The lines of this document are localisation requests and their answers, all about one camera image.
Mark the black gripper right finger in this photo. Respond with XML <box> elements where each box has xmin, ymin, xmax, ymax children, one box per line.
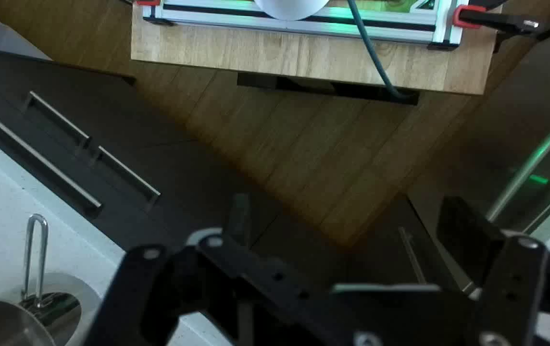
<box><xmin>436</xmin><ymin>194</ymin><xmax>550</xmax><ymax>346</ymax></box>

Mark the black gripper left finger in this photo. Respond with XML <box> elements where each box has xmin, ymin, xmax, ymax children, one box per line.
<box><xmin>84</xmin><ymin>191</ymin><xmax>353</xmax><ymax>346</ymax></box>

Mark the dark dishwasher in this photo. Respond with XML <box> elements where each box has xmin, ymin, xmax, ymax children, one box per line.
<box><xmin>415</xmin><ymin>18</ymin><xmax>550</xmax><ymax>258</ymax></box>

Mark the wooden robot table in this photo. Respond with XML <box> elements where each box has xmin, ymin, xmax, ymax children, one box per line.
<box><xmin>128</xmin><ymin>0</ymin><xmax>501</xmax><ymax>96</ymax></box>

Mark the steel saucepan with handle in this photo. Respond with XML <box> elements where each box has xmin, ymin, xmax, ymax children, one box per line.
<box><xmin>0</xmin><ymin>214</ymin><xmax>82</xmax><ymax>346</ymax></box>

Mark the green cable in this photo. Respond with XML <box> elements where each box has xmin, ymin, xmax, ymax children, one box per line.
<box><xmin>344</xmin><ymin>0</ymin><xmax>417</xmax><ymax>104</ymax></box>

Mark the aluminium profile frame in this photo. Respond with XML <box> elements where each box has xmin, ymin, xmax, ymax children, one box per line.
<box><xmin>138</xmin><ymin>0</ymin><xmax>469</xmax><ymax>50</ymax></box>

